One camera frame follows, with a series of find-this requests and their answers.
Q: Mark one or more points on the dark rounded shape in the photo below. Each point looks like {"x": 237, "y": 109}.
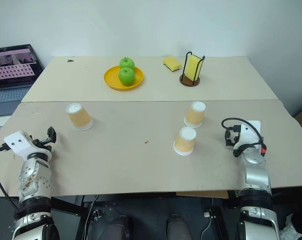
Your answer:
{"x": 178, "y": 227}

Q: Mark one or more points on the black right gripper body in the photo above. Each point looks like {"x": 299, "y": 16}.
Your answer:
{"x": 236, "y": 131}

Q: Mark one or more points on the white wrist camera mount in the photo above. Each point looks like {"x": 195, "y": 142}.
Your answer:
{"x": 249, "y": 135}
{"x": 18, "y": 145}

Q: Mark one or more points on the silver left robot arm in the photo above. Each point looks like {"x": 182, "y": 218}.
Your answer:
{"x": 31, "y": 175}

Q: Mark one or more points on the orange paper cup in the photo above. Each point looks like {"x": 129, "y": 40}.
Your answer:
{"x": 79, "y": 117}
{"x": 195, "y": 115}
{"x": 185, "y": 142}

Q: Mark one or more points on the open grey laptop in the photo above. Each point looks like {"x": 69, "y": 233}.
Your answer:
{"x": 13, "y": 65}

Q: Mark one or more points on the yellow round plate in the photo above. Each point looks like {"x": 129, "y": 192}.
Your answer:
{"x": 110, "y": 80}

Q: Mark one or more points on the white crumpled plastic bag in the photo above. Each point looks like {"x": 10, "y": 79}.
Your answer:
{"x": 291, "y": 228}

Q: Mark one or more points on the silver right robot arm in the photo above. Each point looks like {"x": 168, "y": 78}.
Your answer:
{"x": 256, "y": 180}

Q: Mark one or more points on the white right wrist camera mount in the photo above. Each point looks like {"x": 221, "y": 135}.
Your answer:
{"x": 249, "y": 135}

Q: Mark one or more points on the yellow sponge with dark pad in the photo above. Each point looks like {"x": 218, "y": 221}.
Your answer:
{"x": 172, "y": 63}

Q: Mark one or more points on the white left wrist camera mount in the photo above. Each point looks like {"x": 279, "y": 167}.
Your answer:
{"x": 18, "y": 145}

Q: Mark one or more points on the plain yellow sponge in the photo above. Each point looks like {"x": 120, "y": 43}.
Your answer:
{"x": 192, "y": 67}

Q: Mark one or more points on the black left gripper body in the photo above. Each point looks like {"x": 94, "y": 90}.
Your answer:
{"x": 41, "y": 145}

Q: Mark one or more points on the green apple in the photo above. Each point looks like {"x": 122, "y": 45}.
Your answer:
{"x": 126, "y": 76}
{"x": 127, "y": 63}

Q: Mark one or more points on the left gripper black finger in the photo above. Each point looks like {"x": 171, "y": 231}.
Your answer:
{"x": 54, "y": 136}
{"x": 50, "y": 132}

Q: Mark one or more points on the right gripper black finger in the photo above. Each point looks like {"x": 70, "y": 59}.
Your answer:
{"x": 228, "y": 132}
{"x": 227, "y": 143}

